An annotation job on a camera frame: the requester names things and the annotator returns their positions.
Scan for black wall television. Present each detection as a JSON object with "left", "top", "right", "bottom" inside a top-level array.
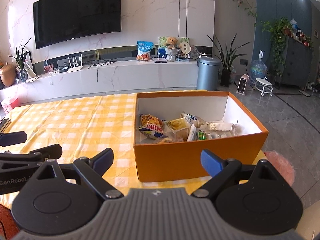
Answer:
[{"left": 33, "top": 0, "right": 122, "bottom": 50}]

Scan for blue snack bag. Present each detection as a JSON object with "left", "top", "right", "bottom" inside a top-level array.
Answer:
[{"left": 136, "top": 41, "right": 153, "bottom": 62}]

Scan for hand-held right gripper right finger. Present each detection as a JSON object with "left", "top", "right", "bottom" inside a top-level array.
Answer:
[{"left": 191, "top": 148, "right": 288, "bottom": 200}]

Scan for white router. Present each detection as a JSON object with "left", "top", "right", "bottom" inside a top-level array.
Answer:
[{"left": 67, "top": 54, "right": 84, "bottom": 73}]

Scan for black cables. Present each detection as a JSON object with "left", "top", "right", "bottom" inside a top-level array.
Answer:
[{"left": 89, "top": 58, "right": 118, "bottom": 82}]

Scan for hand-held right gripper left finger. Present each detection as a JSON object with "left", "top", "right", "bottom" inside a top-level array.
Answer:
[{"left": 23, "top": 147, "right": 125, "bottom": 200}]

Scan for dark grey cabinet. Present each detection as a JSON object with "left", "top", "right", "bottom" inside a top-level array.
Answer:
[{"left": 271, "top": 36, "right": 314, "bottom": 91}]

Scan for yellow brown snack bag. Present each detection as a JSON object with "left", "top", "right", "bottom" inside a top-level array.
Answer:
[{"left": 139, "top": 114, "right": 166, "bottom": 140}]

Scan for white packet with black print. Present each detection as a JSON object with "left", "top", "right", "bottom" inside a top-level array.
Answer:
[{"left": 180, "top": 112, "right": 207, "bottom": 128}]

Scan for white round stool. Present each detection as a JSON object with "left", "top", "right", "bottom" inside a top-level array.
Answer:
[{"left": 255, "top": 78, "right": 274, "bottom": 97}]

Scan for round paper fan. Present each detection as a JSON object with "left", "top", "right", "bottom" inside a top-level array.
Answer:
[{"left": 180, "top": 41, "right": 192, "bottom": 56}]

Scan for hanging pothos plant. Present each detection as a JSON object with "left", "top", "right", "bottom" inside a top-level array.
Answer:
[{"left": 261, "top": 17, "right": 293, "bottom": 77}]

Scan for grey blue trash can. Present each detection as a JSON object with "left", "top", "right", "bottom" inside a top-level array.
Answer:
[{"left": 197, "top": 56, "right": 221, "bottom": 91}]

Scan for clear packet of yellow cakes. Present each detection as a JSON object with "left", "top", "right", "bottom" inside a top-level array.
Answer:
[{"left": 167, "top": 117, "right": 192, "bottom": 142}]

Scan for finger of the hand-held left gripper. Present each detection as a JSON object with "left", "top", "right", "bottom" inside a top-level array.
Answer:
[
  {"left": 0, "top": 144, "right": 63, "bottom": 165},
  {"left": 0, "top": 131, "right": 28, "bottom": 147}
]

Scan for yellow checkered tablecloth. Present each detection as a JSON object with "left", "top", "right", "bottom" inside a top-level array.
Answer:
[{"left": 0, "top": 89, "right": 265, "bottom": 209}]

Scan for green blue painted picture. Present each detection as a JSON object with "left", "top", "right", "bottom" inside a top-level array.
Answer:
[{"left": 158, "top": 36, "right": 190, "bottom": 58}]

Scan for patterned round plate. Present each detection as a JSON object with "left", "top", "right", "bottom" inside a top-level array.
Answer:
[{"left": 189, "top": 45, "right": 200, "bottom": 60}]

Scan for pink space heater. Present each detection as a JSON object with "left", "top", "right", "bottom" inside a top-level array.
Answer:
[{"left": 236, "top": 74, "right": 249, "bottom": 96}]

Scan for potted long leaf plant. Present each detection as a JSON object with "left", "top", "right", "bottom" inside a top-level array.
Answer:
[{"left": 207, "top": 32, "right": 252, "bottom": 88}]

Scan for brown round vase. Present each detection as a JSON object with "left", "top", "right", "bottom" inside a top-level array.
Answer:
[{"left": 0, "top": 64, "right": 17, "bottom": 87}]

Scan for pink box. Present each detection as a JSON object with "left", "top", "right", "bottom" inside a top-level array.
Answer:
[{"left": 1, "top": 96, "right": 21, "bottom": 113}]

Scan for plant in glass vase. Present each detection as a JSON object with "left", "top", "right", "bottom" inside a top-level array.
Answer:
[{"left": 9, "top": 38, "right": 32, "bottom": 83}]

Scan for blue water jug with pump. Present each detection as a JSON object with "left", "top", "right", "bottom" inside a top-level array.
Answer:
[{"left": 250, "top": 50, "right": 268, "bottom": 85}]

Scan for teddy bear in white basket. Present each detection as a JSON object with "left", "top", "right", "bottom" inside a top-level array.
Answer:
[{"left": 164, "top": 37, "right": 179, "bottom": 62}]

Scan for orange cardboard box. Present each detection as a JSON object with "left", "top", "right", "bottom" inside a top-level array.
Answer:
[{"left": 133, "top": 92, "right": 269, "bottom": 182}]

